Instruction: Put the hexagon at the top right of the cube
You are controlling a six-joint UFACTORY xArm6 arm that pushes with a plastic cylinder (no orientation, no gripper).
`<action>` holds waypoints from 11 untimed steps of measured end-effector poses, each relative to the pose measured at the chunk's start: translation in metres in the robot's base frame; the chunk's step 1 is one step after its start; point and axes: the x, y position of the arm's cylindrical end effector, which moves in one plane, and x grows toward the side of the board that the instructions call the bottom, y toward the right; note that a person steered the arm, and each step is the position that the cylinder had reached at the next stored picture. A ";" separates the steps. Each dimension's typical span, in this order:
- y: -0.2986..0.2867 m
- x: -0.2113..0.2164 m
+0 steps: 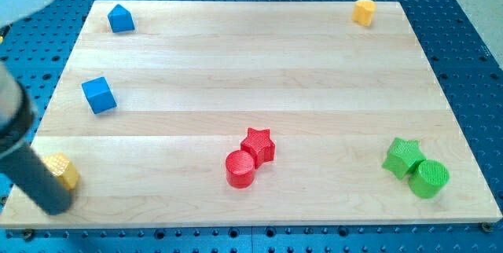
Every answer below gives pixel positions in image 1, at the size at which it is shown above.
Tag blue cube block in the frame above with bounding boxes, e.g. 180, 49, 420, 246
81, 76, 117, 114

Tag red star block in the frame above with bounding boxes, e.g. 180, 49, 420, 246
240, 127, 276, 169

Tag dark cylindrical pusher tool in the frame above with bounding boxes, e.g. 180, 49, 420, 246
1, 141, 72, 215

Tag blue perforated table plate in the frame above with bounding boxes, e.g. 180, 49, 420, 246
1, 0, 502, 252

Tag red cylinder block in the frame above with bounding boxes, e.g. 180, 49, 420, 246
225, 150, 255, 189

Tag blue pentagon block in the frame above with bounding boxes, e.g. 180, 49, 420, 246
107, 4, 135, 33

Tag yellow heart block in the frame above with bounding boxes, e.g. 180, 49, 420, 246
351, 0, 376, 27

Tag yellow hexagon block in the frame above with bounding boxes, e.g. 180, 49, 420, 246
42, 153, 80, 190

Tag green star block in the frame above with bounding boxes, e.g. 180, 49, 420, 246
382, 137, 426, 180

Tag green cylinder block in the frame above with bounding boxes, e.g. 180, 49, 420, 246
408, 160, 450, 199

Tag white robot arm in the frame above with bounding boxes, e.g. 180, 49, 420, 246
1, 0, 72, 215

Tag light wooden board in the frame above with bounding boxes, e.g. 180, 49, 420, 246
1, 1, 501, 229

